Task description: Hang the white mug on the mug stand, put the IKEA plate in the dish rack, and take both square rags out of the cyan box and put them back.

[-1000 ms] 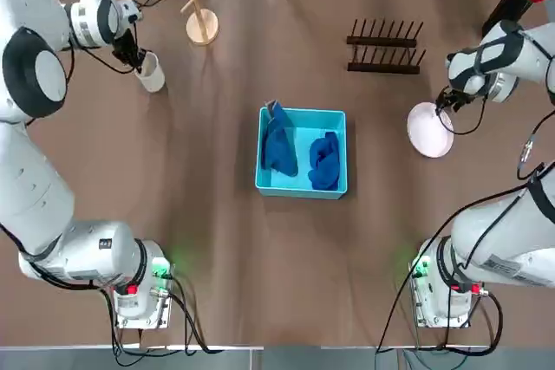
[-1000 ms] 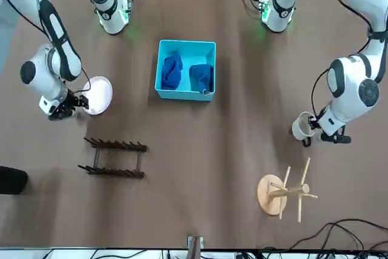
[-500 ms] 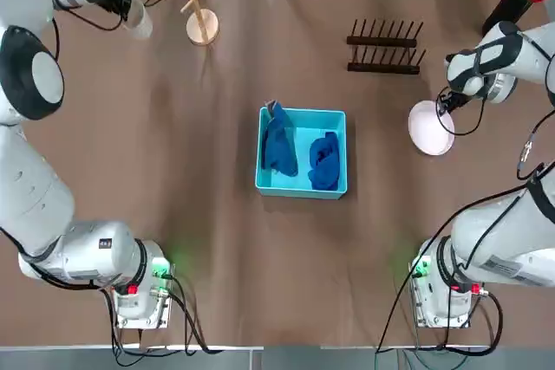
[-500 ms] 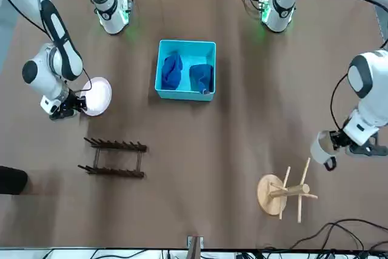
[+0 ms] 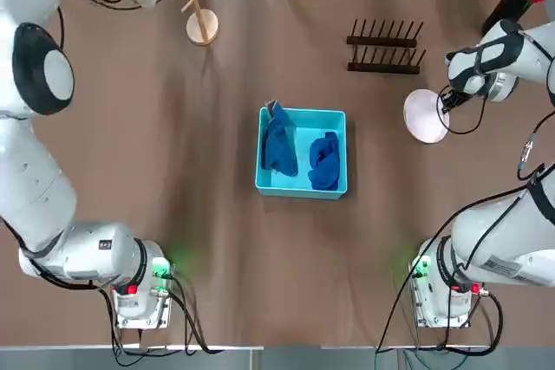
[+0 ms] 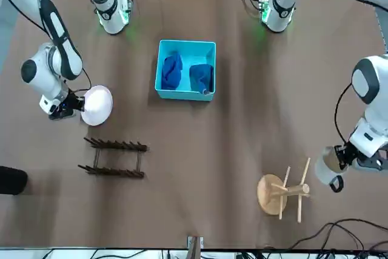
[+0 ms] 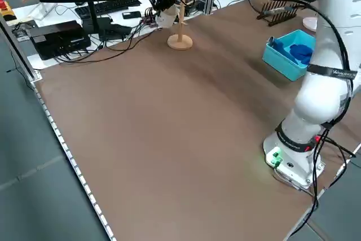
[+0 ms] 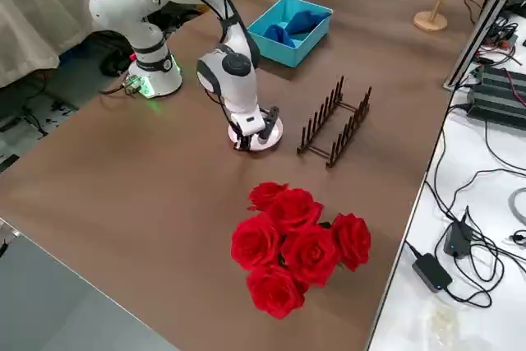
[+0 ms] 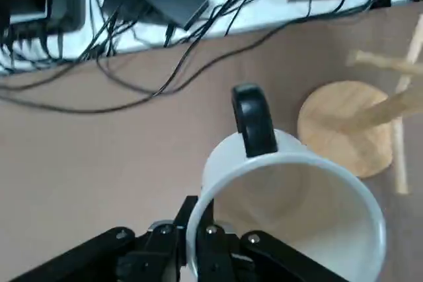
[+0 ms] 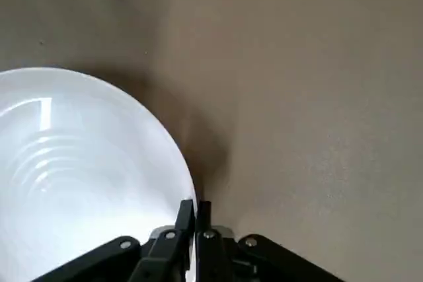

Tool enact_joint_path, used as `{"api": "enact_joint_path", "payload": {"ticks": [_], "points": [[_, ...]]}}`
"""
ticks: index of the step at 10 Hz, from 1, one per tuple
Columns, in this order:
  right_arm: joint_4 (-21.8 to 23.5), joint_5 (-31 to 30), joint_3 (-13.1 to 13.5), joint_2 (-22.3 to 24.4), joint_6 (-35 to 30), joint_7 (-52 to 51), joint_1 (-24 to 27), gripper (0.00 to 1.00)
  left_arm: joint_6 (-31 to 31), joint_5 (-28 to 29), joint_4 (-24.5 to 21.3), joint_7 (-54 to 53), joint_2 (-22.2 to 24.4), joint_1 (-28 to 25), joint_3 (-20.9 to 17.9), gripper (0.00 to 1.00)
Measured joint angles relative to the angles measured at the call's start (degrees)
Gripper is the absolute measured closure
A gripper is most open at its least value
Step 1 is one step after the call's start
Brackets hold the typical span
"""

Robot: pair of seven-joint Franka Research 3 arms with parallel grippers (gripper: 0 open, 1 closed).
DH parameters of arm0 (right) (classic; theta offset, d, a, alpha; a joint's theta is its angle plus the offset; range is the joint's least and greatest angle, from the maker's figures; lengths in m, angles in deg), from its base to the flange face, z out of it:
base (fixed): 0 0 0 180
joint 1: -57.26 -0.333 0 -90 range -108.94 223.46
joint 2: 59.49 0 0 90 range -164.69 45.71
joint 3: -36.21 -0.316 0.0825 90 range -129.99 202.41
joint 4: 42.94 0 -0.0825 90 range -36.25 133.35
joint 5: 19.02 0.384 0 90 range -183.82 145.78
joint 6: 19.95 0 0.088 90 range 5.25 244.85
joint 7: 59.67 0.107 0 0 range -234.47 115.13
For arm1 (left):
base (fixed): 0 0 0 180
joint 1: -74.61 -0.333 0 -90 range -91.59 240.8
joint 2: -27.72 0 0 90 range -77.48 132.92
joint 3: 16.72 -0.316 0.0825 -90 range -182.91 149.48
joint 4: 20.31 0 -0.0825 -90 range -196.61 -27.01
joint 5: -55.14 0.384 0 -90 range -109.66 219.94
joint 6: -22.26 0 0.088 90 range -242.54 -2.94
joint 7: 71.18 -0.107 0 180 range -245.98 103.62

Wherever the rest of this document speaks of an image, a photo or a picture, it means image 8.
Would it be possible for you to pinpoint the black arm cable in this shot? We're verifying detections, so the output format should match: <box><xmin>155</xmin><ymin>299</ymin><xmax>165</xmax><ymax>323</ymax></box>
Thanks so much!
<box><xmin>139</xmin><ymin>0</ymin><xmax>252</xmax><ymax>132</ymax></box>

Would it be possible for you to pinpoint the white round plate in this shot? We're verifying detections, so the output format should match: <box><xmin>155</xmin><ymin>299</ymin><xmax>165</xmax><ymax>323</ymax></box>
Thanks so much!
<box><xmin>228</xmin><ymin>117</ymin><xmax>284</xmax><ymax>154</ymax></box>

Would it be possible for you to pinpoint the aluminium frame post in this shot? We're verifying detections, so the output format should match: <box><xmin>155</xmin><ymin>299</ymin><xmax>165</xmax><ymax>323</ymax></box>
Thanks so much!
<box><xmin>442</xmin><ymin>0</ymin><xmax>525</xmax><ymax>91</ymax></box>

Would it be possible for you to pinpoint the cyan plastic box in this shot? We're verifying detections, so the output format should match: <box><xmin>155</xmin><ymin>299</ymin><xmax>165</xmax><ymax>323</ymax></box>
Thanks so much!
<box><xmin>246</xmin><ymin>0</ymin><xmax>334</xmax><ymax>68</ymax></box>

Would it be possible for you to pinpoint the grey cable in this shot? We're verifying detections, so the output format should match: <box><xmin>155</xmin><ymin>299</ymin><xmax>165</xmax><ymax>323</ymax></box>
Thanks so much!
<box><xmin>508</xmin><ymin>187</ymin><xmax>526</xmax><ymax>220</ymax></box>

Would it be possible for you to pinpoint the black power adapter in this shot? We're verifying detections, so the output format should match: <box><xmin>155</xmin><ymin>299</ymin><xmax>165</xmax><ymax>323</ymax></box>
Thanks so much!
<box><xmin>412</xmin><ymin>252</ymin><xmax>454</xmax><ymax>293</ymax></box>

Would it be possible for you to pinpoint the white side table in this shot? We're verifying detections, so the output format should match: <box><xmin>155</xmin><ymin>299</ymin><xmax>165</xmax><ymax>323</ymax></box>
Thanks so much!
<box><xmin>367</xmin><ymin>0</ymin><xmax>526</xmax><ymax>351</ymax></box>

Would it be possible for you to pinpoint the beige curtain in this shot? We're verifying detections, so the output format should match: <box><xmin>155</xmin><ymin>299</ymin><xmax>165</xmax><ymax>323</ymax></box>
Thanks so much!
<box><xmin>0</xmin><ymin>0</ymin><xmax>108</xmax><ymax>89</ymax></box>

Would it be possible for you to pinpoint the dark wooden dish rack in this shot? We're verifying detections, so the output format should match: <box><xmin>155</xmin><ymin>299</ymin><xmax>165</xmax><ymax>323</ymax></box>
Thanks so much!
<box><xmin>296</xmin><ymin>75</ymin><xmax>373</xmax><ymax>169</ymax></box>

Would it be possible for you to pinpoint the red rose bouquet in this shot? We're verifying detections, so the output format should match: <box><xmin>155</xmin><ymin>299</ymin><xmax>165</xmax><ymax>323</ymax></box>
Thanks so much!
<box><xmin>230</xmin><ymin>181</ymin><xmax>373</xmax><ymax>321</ymax></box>

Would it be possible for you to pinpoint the black ribbed power supply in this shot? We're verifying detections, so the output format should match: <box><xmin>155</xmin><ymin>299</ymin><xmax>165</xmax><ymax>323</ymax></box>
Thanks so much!
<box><xmin>466</xmin><ymin>63</ymin><xmax>526</xmax><ymax>128</ymax></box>

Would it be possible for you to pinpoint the black hub with cables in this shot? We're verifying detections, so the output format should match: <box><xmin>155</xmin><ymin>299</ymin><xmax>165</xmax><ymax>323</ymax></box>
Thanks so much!
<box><xmin>442</xmin><ymin>206</ymin><xmax>474</xmax><ymax>260</ymax></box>

